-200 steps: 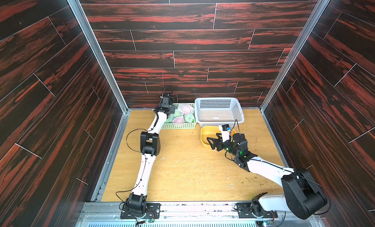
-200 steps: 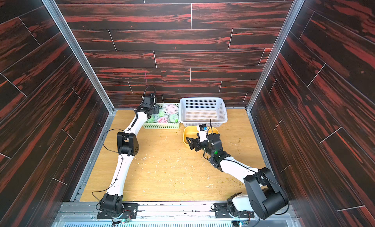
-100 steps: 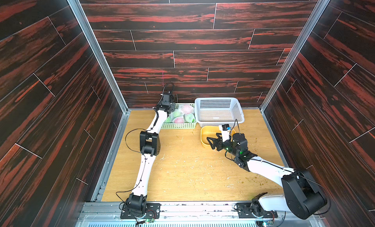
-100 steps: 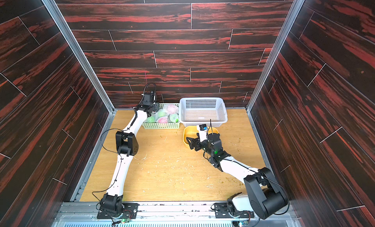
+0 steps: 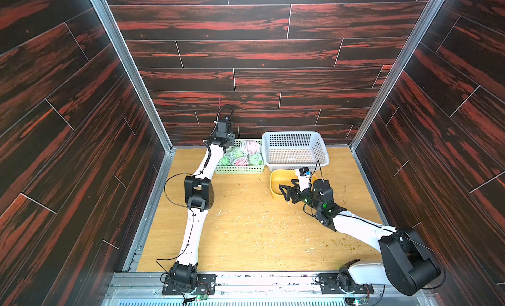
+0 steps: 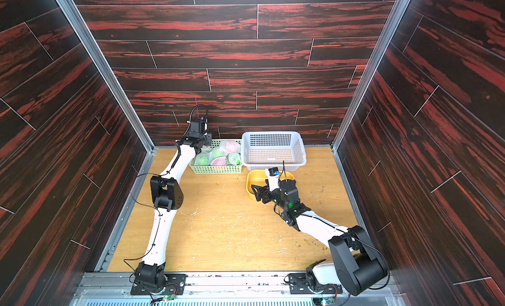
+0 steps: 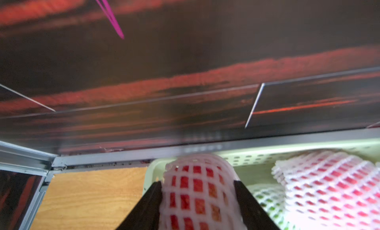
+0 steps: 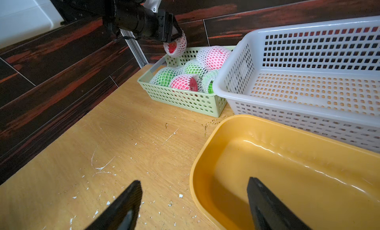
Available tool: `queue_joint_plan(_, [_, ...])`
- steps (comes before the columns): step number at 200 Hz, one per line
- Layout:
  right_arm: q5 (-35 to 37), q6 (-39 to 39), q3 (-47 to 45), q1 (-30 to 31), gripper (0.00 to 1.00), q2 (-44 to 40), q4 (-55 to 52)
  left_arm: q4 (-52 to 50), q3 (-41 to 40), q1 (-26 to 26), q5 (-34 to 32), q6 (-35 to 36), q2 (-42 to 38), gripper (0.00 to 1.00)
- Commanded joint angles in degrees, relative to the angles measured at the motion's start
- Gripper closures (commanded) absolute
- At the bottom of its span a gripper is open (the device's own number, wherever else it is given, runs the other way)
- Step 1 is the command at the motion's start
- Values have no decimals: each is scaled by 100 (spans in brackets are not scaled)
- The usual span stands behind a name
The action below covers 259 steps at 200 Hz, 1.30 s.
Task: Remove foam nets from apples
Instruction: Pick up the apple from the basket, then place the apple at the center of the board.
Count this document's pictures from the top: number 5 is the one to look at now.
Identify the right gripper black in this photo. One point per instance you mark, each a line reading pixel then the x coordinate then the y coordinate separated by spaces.
pixel 296 191

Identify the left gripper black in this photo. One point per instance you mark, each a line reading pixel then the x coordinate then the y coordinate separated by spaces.
pixel 231 138

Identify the green apple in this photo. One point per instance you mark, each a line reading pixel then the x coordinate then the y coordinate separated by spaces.
pixel 238 152
pixel 226 160
pixel 255 159

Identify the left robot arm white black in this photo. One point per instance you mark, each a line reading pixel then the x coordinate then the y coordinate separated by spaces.
pixel 199 198

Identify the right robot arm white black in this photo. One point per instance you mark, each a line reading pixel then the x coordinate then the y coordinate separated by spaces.
pixel 407 263

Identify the yellow plastic tray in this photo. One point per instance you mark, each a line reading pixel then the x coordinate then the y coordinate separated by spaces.
pixel 279 177

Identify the pink apple in net front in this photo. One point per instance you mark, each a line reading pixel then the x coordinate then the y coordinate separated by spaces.
pixel 241 162

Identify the green plastic basket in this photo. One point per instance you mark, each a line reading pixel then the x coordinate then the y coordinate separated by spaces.
pixel 251 169

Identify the white plastic basket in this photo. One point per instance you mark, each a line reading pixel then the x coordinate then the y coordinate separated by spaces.
pixel 293 150

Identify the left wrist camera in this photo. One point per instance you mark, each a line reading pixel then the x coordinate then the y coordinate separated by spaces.
pixel 223 128

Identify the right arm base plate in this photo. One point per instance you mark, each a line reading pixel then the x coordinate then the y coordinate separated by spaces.
pixel 331 284

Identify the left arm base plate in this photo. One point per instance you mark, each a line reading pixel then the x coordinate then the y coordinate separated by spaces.
pixel 198 284

